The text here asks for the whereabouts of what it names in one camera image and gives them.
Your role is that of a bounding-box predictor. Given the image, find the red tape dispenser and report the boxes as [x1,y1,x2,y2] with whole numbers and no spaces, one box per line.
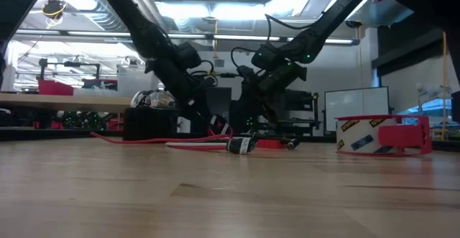
[334,114,433,157]

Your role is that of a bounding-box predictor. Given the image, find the black ceiling cord reel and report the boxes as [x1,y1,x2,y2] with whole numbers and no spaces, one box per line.
[40,0,68,29]

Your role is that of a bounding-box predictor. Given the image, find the thin red wire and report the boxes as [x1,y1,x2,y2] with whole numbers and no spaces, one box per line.
[89,128,236,146]

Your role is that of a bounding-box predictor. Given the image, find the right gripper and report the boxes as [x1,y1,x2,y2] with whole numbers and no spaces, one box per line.
[236,42,309,132]

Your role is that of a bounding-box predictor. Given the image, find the whiteboard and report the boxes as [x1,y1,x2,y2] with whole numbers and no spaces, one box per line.
[323,86,391,134]

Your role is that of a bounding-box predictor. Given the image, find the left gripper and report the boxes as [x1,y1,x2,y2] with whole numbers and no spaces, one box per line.
[144,42,219,136]

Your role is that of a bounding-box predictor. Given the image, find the long ceiling light bar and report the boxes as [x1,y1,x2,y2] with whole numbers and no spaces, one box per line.
[0,28,361,47]

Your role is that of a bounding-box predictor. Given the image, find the black shelving unit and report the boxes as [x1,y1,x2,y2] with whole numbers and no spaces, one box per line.
[282,88,321,137]

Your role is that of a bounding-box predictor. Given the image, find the translucent storage box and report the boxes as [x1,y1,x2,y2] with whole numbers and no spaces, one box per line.
[116,64,161,99]

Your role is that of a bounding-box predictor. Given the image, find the small red tool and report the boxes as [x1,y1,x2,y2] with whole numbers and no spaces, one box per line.
[251,132,301,150]

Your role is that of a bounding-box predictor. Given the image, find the red storage box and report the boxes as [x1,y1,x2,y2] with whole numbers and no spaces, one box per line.
[37,79,75,96]

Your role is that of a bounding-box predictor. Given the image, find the black gantry frame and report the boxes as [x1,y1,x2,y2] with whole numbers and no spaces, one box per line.
[37,58,102,81]

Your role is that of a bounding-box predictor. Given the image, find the multicolour wire harness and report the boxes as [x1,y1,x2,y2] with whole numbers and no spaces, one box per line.
[165,136,258,155]

